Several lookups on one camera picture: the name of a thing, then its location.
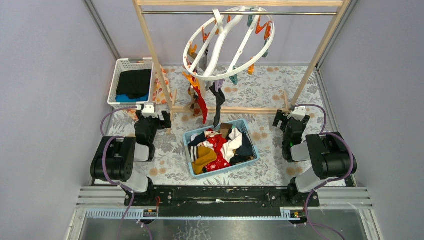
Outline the white sock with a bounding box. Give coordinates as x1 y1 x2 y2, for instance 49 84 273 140
220 128 243 163

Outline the white round clip hanger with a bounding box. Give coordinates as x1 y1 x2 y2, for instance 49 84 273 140
182 6 276 82

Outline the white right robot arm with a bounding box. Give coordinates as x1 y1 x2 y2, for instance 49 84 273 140
272 107 357 206

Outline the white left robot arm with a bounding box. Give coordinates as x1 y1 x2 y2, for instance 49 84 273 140
90 110 172 206

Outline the orange floral cloth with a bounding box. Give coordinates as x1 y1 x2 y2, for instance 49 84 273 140
124 66 173 122

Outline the blue folded garment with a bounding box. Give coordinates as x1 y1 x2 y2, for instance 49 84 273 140
115 94 149 103

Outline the blue plastic sock basket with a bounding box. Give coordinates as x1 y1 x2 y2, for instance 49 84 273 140
182 119 260 179

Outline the white plastic laundry basket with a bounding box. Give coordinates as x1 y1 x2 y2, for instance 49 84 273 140
107 57 155 109

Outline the black folded garment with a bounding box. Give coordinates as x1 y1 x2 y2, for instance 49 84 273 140
116 69 152 99

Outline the dark navy sock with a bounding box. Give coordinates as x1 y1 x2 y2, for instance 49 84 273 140
235 133 254 157

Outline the floral table mat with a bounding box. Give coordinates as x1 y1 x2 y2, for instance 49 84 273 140
103 65 324 186

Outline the argyle hanging sock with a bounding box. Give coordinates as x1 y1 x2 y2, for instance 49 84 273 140
183 72 202 117

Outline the red hanging sock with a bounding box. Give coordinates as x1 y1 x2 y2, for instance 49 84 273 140
193 86 208 124

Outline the brown sock in basket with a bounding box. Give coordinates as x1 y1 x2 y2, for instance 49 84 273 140
219 123 233 139

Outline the black hanging sock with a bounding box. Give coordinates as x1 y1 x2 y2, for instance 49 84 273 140
209 84 226 128

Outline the red snowflake sock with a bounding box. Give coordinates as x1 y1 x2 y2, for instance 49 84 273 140
203 128 231 173

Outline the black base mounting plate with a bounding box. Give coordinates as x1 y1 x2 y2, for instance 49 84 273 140
124 185 320 218

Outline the metal hanging rod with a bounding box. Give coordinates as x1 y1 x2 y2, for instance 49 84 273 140
141 11 338 16

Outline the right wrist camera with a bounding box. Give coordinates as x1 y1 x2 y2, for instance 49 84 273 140
287 106 307 121

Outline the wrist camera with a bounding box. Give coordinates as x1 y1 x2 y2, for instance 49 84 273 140
287 106 307 121
141 102 159 119

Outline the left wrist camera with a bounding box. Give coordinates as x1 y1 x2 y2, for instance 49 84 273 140
141 102 159 119

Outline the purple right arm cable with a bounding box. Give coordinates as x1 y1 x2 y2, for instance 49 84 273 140
294 103 355 240

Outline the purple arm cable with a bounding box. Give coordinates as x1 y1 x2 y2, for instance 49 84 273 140
100 106 155 240
294 103 355 240

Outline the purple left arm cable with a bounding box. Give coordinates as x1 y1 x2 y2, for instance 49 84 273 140
100 106 155 240

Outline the wooden clothes rack frame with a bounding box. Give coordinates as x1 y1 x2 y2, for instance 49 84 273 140
132 0 350 117

